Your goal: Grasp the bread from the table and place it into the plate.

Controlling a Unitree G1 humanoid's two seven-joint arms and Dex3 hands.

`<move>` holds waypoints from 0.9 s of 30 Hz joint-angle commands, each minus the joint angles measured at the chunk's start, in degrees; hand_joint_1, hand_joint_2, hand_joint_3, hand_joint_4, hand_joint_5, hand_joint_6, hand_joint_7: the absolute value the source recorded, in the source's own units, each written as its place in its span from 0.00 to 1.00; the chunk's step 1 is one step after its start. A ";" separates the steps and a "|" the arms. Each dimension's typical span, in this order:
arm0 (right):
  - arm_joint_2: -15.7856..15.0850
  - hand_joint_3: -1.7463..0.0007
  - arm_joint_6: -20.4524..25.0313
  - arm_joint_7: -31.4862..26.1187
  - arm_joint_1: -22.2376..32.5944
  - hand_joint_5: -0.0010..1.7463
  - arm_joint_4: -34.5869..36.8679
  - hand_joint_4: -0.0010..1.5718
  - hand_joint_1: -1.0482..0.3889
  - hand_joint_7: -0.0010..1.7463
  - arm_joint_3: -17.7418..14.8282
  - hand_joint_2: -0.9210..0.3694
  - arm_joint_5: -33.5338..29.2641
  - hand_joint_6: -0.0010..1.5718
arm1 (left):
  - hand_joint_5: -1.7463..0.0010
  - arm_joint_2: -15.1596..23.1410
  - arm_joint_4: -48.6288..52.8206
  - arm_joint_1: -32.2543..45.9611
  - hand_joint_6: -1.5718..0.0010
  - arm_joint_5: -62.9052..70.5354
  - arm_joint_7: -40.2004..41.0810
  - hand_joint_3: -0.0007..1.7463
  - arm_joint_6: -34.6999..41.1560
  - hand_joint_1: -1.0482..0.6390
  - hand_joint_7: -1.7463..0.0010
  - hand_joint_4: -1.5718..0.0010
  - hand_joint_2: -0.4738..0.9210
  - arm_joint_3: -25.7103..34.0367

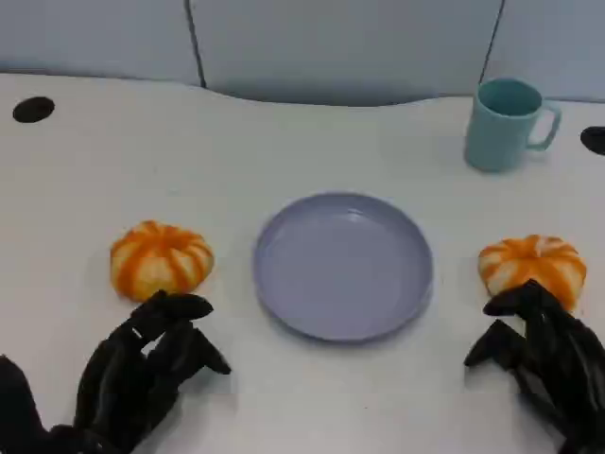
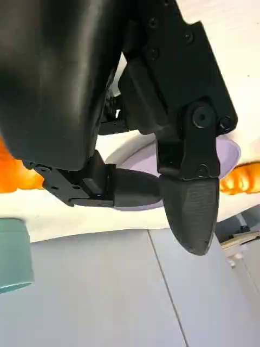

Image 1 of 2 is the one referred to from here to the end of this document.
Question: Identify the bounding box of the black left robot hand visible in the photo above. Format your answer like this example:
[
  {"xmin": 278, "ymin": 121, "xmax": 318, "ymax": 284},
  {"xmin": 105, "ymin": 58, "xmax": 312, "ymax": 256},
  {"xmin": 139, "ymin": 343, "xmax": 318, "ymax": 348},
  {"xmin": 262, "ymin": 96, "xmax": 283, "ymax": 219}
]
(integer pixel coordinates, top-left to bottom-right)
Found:
[{"xmin": 73, "ymin": 288, "xmax": 233, "ymax": 454}]

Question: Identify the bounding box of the pale green mug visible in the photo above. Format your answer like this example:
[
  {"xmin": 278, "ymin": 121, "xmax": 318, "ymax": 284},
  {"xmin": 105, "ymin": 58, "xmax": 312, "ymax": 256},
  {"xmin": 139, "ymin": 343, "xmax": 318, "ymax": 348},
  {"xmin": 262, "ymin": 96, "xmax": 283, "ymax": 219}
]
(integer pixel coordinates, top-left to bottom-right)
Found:
[{"xmin": 463, "ymin": 78, "xmax": 562, "ymax": 174}]

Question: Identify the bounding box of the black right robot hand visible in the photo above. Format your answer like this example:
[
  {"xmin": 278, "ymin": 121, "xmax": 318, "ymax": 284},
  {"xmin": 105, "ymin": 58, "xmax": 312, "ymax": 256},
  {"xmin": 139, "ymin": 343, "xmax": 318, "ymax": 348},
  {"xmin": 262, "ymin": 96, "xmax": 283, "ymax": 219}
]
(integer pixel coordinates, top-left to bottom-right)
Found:
[{"xmin": 463, "ymin": 279, "xmax": 605, "ymax": 454}]

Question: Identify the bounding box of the lilac plate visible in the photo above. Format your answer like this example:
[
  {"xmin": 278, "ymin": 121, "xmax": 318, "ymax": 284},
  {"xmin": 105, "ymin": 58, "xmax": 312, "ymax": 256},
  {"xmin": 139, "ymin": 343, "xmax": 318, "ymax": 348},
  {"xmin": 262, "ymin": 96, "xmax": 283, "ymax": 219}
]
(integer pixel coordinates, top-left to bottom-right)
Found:
[{"xmin": 252, "ymin": 191, "xmax": 435, "ymax": 344}]

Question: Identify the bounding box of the grey partition panel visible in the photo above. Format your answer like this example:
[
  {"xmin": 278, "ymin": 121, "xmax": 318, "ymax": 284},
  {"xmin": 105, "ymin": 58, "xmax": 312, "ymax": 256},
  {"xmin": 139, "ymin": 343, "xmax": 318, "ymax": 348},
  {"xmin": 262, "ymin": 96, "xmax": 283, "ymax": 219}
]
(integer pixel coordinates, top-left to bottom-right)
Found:
[
  {"xmin": 0, "ymin": 0, "xmax": 204, "ymax": 89},
  {"xmin": 188, "ymin": 0, "xmax": 503, "ymax": 108},
  {"xmin": 480, "ymin": 0, "xmax": 605, "ymax": 103}
]

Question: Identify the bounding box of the black table cable grommet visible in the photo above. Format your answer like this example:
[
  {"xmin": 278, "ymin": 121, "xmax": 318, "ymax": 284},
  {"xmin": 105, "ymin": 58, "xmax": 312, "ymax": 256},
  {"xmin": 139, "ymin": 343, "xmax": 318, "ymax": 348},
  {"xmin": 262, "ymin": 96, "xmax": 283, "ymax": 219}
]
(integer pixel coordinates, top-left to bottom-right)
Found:
[
  {"xmin": 12, "ymin": 96, "xmax": 56, "ymax": 125},
  {"xmin": 579, "ymin": 126, "xmax": 605, "ymax": 155}
]

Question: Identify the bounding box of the orange white toy bread roll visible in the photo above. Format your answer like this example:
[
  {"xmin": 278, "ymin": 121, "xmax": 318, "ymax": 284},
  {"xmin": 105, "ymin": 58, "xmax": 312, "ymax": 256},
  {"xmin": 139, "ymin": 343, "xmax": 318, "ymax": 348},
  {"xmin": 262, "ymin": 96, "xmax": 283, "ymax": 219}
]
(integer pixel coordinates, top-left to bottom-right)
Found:
[
  {"xmin": 477, "ymin": 235, "xmax": 588, "ymax": 313},
  {"xmin": 110, "ymin": 219, "xmax": 216, "ymax": 304}
]

